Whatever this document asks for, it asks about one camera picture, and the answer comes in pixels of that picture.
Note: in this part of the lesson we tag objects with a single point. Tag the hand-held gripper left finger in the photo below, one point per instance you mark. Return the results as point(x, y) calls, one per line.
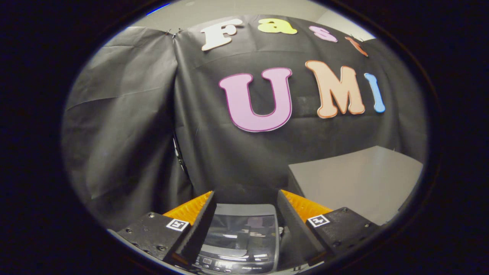
point(198, 225)

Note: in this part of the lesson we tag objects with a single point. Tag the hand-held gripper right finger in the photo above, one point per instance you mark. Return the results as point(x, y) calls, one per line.
point(294, 225)

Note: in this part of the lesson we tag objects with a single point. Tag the dark washing machine lid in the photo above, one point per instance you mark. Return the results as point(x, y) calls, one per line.
point(240, 229)

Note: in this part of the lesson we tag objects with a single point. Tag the grey washing machine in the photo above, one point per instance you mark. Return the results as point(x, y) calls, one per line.
point(229, 266)

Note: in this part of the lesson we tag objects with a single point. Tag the black backdrop cloth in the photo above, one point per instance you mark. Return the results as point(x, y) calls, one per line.
point(126, 133)

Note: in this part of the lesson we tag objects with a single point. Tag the beige cabinet with dark frame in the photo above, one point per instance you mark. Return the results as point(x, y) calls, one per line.
point(363, 183)

